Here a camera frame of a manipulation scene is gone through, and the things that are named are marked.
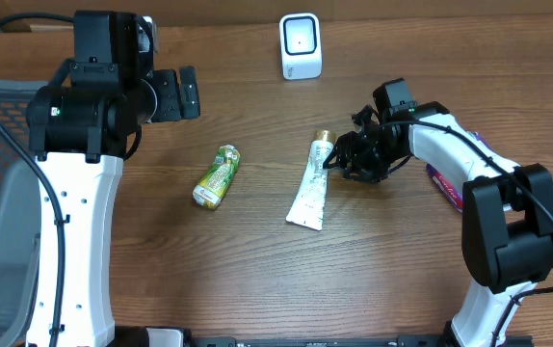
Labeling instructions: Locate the white tube gold cap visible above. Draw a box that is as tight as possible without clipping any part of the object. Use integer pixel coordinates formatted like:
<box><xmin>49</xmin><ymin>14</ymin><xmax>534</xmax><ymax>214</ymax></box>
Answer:
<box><xmin>286</xmin><ymin>130</ymin><xmax>336</xmax><ymax>231</ymax></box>

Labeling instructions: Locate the red floral pantyliner pack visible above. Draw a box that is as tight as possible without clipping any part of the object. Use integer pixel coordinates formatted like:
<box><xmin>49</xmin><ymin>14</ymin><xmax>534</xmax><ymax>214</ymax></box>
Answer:
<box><xmin>416</xmin><ymin>129</ymin><xmax>494</xmax><ymax>212</ymax></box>

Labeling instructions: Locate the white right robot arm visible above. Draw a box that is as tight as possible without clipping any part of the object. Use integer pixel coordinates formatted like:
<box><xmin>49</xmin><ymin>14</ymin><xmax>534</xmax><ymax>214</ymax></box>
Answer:
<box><xmin>323</xmin><ymin>79</ymin><xmax>553</xmax><ymax>346</ymax></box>

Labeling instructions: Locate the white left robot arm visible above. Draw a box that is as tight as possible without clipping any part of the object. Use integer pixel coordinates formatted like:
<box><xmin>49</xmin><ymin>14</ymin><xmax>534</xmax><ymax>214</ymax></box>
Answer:
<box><xmin>25</xmin><ymin>11</ymin><xmax>199</xmax><ymax>347</ymax></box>

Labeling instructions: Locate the white barcode scanner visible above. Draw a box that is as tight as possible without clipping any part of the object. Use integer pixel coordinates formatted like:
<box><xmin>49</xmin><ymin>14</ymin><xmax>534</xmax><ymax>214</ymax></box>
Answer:
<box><xmin>278</xmin><ymin>13</ymin><xmax>323</xmax><ymax>80</ymax></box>

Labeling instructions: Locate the brown cardboard backdrop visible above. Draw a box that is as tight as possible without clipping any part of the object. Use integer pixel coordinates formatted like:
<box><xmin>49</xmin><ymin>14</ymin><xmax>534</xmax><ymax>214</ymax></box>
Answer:
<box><xmin>0</xmin><ymin>0</ymin><xmax>553</xmax><ymax>27</ymax></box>

